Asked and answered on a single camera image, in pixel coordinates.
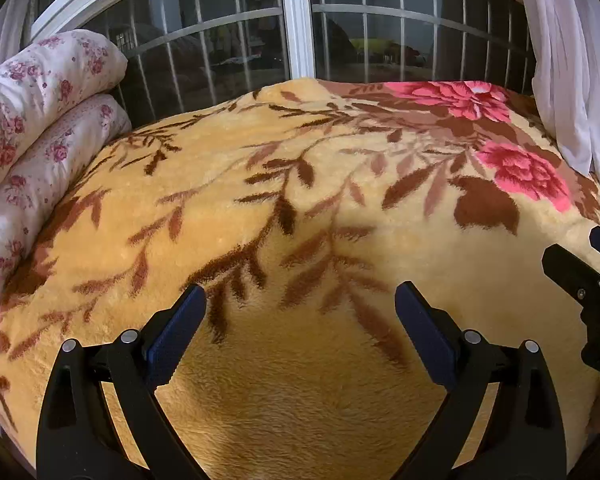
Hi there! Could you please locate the white curtain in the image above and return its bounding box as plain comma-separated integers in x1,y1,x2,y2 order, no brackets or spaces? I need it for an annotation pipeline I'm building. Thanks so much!
524,0,600,181

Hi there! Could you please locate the yellow floral fleece blanket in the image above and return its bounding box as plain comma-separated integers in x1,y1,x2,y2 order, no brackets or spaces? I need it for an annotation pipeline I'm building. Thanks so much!
0,79,600,479

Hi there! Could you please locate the floral white rolled quilt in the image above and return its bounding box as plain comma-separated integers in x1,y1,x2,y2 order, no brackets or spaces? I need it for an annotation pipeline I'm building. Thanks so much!
0,29,131,302

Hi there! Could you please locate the white window frame with bars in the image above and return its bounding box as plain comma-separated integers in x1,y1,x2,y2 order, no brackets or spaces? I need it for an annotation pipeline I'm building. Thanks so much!
0,0,535,126

